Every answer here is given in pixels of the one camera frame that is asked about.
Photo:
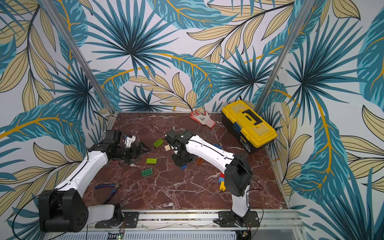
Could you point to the aluminium post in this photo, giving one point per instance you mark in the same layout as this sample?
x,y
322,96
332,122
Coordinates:
x,y
297,24
63,25

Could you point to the yellow black toolbox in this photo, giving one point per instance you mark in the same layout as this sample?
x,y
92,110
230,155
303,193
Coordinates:
x,y
251,130

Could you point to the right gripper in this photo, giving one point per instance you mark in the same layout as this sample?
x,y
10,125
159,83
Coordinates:
x,y
182,157

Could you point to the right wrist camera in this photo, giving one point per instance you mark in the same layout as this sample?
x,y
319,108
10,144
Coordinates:
x,y
170,137

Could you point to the cream square brick large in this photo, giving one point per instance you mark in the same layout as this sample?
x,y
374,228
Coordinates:
x,y
167,147

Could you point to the aluminium front rail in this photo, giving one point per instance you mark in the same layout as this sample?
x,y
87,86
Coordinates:
x,y
269,224

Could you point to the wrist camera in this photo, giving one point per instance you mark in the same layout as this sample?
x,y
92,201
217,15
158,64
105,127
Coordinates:
x,y
170,137
116,137

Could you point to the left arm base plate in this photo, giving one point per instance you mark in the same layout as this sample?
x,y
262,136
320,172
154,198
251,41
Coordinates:
x,y
127,220

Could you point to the red white work glove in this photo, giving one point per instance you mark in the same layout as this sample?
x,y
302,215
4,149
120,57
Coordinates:
x,y
203,118

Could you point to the dark blue square brick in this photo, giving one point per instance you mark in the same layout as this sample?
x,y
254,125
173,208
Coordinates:
x,y
218,146

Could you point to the right aluminium post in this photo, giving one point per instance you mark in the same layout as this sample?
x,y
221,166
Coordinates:
x,y
297,24

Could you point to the dark green long brick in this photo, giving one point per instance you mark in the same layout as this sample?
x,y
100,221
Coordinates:
x,y
147,172

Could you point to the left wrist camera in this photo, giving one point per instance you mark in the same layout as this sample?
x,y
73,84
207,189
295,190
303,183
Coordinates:
x,y
116,137

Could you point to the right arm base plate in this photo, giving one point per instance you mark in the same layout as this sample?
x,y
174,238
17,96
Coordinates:
x,y
228,219

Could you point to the light green long brick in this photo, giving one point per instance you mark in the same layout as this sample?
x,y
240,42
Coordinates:
x,y
151,161
158,143

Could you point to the left aluminium post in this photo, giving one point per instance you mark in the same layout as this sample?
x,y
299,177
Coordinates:
x,y
63,25

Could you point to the yellow square brick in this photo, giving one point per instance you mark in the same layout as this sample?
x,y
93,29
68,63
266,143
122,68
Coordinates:
x,y
222,186

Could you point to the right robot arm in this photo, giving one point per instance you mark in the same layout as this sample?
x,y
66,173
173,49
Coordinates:
x,y
238,174

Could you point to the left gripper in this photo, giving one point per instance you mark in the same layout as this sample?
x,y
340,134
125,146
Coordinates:
x,y
135,153

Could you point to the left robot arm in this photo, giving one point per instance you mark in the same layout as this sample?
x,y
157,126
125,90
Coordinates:
x,y
62,210

